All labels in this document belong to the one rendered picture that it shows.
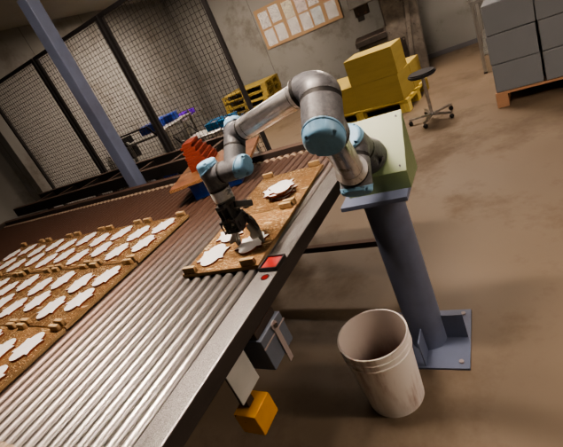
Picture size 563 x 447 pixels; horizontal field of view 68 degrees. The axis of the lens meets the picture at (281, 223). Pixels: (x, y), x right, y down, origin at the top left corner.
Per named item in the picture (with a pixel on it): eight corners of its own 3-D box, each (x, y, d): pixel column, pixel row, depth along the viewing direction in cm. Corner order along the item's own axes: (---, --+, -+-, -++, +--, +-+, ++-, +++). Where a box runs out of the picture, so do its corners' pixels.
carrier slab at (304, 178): (324, 166, 208) (323, 162, 207) (299, 207, 175) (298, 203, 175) (264, 181, 224) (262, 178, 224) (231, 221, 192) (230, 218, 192)
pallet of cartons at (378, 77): (315, 138, 608) (293, 82, 574) (334, 113, 697) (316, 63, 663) (424, 106, 532) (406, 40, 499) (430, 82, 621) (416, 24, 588)
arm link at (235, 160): (240, 139, 137) (215, 148, 142) (241, 171, 134) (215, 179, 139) (254, 148, 143) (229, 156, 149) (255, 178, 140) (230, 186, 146)
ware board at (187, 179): (259, 137, 272) (258, 135, 272) (249, 162, 228) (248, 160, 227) (191, 165, 284) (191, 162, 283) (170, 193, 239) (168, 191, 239)
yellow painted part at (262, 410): (278, 409, 127) (246, 353, 118) (266, 436, 120) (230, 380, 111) (257, 406, 131) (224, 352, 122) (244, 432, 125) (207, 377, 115)
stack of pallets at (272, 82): (293, 108, 884) (277, 72, 853) (279, 121, 827) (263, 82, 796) (250, 122, 938) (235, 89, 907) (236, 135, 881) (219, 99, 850)
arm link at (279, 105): (319, 43, 110) (214, 119, 145) (322, 80, 107) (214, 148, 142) (347, 62, 118) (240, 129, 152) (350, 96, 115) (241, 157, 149)
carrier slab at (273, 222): (298, 207, 175) (296, 205, 174) (260, 268, 143) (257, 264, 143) (230, 222, 192) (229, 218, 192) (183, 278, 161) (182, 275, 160)
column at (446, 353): (472, 310, 213) (429, 157, 179) (470, 370, 184) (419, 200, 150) (397, 313, 233) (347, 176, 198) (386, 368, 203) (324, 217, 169)
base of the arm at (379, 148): (380, 133, 168) (371, 122, 160) (391, 166, 162) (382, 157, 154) (347, 148, 175) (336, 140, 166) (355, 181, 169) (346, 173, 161)
